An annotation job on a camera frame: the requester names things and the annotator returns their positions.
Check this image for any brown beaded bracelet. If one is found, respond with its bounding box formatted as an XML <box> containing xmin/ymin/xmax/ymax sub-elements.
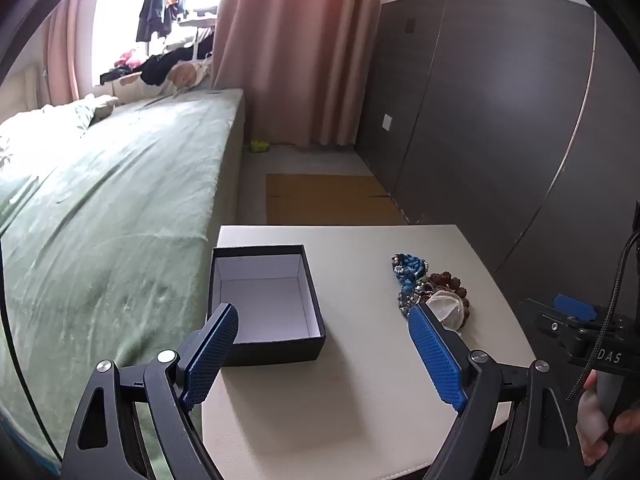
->
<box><xmin>426</xmin><ymin>272</ymin><xmax>472</xmax><ymax>331</ymax></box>

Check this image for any black braided cable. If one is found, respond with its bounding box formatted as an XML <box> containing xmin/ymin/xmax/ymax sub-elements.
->
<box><xmin>565</xmin><ymin>232</ymin><xmax>640</xmax><ymax>403</ymax></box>

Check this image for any wide pink curtain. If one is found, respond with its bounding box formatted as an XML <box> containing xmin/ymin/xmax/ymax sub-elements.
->
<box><xmin>210</xmin><ymin>0</ymin><xmax>388</xmax><ymax>147</ymax></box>

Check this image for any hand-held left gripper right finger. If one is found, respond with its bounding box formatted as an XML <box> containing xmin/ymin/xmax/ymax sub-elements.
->
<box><xmin>407</xmin><ymin>304</ymin><xmax>588</xmax><ymax>480</ymax></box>

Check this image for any white quilt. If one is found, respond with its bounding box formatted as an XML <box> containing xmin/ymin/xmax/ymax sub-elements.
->
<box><xmin>0</xmin><ymin>94</ymin><xmax>121</xmax><ymax>181</ymax></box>

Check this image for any dark green beaded bracelet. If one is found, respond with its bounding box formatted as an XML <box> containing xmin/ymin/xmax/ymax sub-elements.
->
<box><xmin>397</xmin><ymin>280</ymin><xmax>436</xmax><ymax>318</ymax></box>

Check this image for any bed with green sheet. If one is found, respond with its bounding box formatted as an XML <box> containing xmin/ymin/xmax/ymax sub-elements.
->
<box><xmin>0</xmin><ymin>87</ymin><xmax>246</xmax><ymax>466</ymax></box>

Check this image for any flat cardboard sheet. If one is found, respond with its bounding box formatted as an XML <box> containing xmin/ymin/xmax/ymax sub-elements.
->
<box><xmin>265</xmin><ymin>174</ymin><xmax>407</xmax><ymax>226</ymax></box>

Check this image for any person's right hand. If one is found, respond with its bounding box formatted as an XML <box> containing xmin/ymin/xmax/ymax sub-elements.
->
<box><xmin>575</xmin><ymin>370</ymin><xmax>640</xmax><ymax>467</ymax></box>

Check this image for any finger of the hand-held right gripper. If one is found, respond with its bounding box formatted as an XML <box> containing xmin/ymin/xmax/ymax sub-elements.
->
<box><xmin>519</xmin><ymin>294</ymin><xmax>600</xmax><ymax>323</ymax></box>

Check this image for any pile of clothes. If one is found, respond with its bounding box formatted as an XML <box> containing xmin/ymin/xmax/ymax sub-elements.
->
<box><xmin>100</xmin><ymin>47</ymin><xmax>216</xmax><ymax>96</ymax></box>

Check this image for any dark grey wardrobe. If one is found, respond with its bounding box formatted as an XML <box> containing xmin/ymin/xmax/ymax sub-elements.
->
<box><xmin>356</xmin><ymin>0</ymin><xmax>640</xmax><ymax>306</ymax></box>

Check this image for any narrow pink curtain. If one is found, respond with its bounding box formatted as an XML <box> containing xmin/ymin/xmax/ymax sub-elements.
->
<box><xmin>42</xmin><ymin>0</ymin><xmax>96</xmax><ymax>106</ymax></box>

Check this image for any black box with white inside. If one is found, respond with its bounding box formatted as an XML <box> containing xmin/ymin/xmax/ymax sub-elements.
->
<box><xmin>207</xmin><ymin>245</ymin><xmax>327</xmax><ymax>367</ymax></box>

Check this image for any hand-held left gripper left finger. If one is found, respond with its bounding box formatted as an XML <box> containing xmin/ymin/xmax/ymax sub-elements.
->
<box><xmin>60</xmin><ymin>302</ymin><xmax>240</xmax><ymax>480</ymax></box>

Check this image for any blue beaded bracelet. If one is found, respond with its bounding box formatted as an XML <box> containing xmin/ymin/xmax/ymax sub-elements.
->
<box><xmin>391</xmin><ymin>253</ymin><xmax>432</xmax><ymax>282</ymax></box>

